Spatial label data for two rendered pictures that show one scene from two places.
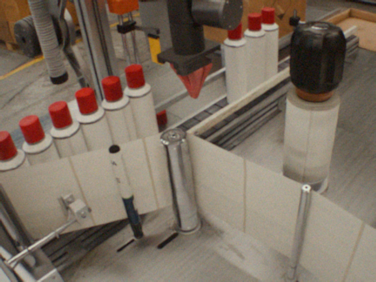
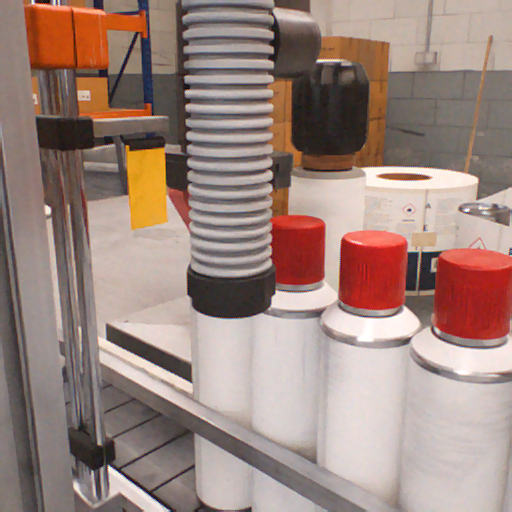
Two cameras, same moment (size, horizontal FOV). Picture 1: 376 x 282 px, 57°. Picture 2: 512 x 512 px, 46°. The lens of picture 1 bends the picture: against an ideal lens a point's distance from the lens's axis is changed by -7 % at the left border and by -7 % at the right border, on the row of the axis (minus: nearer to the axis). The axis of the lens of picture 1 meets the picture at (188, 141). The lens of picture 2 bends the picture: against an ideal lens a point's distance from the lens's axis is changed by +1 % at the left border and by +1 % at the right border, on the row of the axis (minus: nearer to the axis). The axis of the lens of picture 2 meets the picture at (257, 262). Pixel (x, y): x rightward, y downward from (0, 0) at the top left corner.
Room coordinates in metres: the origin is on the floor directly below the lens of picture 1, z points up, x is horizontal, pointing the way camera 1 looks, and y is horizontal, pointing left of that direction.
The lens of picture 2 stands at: (0.64, 0.45, 1.16)
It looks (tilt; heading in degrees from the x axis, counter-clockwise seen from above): 17 degrees down; 263
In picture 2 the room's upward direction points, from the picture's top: straight up
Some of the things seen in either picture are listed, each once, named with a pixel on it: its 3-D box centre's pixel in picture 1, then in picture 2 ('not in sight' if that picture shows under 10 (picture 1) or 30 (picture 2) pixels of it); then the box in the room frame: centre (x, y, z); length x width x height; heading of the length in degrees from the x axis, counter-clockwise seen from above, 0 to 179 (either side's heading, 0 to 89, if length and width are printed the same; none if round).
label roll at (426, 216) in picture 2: not in sight; (400, 225); (0.32, -0.39, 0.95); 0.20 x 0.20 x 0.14
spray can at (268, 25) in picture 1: (268, 47); not in sight; (0.87, -0.23, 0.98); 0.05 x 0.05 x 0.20
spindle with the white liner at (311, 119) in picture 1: (311, 113); (326, 201); (0.48, -0.20, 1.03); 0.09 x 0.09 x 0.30
